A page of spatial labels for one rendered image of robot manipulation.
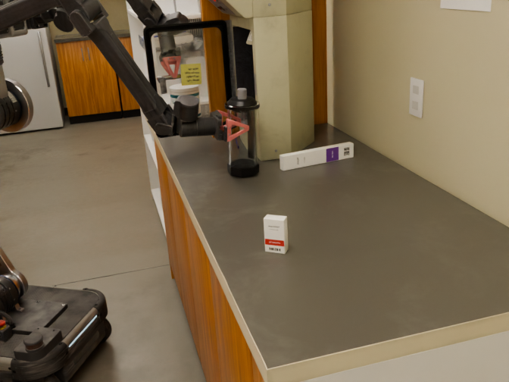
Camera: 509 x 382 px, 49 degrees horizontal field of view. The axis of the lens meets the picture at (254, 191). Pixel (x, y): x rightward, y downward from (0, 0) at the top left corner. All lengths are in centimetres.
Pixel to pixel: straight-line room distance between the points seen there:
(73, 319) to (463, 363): 175
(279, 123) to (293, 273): 80
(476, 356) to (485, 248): 30
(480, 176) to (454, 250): 31
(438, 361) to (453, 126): 76
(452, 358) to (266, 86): 109
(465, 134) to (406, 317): 68
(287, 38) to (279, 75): 12
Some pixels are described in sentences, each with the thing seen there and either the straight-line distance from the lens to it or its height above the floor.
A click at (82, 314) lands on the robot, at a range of 254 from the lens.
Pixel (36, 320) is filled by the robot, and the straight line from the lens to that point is 254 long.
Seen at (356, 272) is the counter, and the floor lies 94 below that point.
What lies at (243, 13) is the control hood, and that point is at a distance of 183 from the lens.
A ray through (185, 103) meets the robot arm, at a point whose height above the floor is 120.
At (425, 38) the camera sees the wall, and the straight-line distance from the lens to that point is 175.
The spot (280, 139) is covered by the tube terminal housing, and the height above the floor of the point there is 101.
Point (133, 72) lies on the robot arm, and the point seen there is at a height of 130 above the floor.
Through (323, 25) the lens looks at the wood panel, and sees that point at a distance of 232.
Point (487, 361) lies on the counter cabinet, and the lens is 118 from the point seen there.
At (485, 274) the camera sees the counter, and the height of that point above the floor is 94.
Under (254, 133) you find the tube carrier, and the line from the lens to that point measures 175.
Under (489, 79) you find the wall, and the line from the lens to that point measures 152.
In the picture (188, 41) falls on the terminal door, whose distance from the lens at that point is 209.
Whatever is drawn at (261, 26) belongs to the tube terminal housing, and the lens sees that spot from 184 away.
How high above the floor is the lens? 154
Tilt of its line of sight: 21 degrees down
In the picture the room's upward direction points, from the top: 4 degrees counter-clockwise
